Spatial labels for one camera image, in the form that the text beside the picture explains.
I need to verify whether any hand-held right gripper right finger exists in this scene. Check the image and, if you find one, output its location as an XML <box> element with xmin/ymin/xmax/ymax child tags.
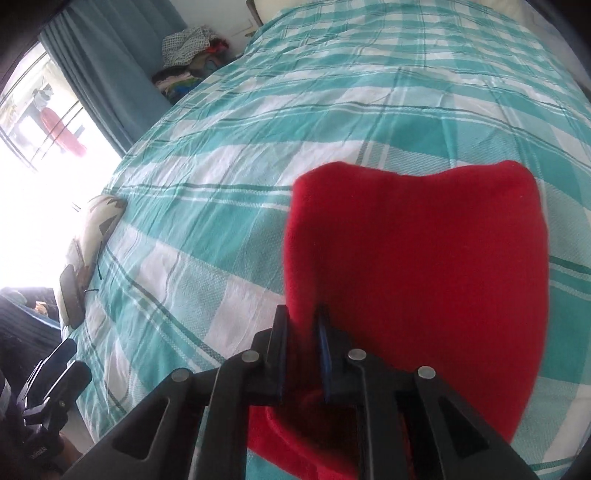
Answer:
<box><xmin>314</xmin><ymin>305</ymin><xmax>541</xmax><ymax>480</ymax></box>

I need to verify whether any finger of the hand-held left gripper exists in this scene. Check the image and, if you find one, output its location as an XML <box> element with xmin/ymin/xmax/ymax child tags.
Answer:
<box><xmin>25</xmin><ymin>339</ymin><xmax>78</xmax><ymax>402</ymax></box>
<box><xmin>44</xmin><ymin>362</ymin><xmax>93</xmax><ymax>409</ymax></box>

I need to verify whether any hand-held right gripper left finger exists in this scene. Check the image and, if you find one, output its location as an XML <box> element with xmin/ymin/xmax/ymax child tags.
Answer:
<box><xmin>60</xmin><ymin>305</ymin><xmax>289</xmax><ymax>480</ymax></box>

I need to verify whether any red knit sweater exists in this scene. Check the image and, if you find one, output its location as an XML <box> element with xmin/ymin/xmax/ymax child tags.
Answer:
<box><xmin>247</xmin><ymin>160</ymin><xmax>550</xmax><ymax>480</ymax></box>

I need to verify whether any pile of mixed clothes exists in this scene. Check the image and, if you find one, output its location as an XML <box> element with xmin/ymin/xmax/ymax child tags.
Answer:
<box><xmin>152</xmin><ymin>27</ymin><xmax>229</xmax><ymax>104</ymax></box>

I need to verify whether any dark striped cloth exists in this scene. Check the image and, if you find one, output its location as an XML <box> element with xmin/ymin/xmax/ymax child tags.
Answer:
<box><xmin>0</xmin><ymin>286</ymin><xmax>62</xmax><ymax>342</ymax></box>

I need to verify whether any patterned beige pillow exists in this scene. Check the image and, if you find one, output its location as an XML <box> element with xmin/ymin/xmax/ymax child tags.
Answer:
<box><xmin>59</xmin><ymin>194</ymin><xmax>126</xmax><ymax>329</ymax></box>

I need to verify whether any window with railing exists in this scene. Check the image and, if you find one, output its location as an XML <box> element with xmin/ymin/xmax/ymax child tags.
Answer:
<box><xmin>0</xmin><ymin>41</ymin><xmax>125</xmax><ymax>287</ymax></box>

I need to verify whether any teal plaid bed blanket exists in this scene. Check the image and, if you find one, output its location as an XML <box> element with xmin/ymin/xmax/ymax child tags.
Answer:
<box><xmin>76</xmin><ymin>0</ymin><xmax>591</xmax><ymax>480</ymax></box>

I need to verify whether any red hanging garment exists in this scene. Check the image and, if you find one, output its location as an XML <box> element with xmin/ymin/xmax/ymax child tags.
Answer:
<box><xmin>32</xmin><ymin>88</ymin><xmax>88</xmax><ymax>158</ymax></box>

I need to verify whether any teal curtain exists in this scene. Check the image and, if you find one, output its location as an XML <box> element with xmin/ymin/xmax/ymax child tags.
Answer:
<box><xmin>39</xmin><ymin>0</ymin><xmax>188</xmax><ymax>155</ymax></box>

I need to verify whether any cream padded headboard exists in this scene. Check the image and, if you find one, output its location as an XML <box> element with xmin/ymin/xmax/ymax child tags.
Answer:
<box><xmin>254</xmin><ymin>0</ymin><xmax>546</xmax><ymax>21</ymax></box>

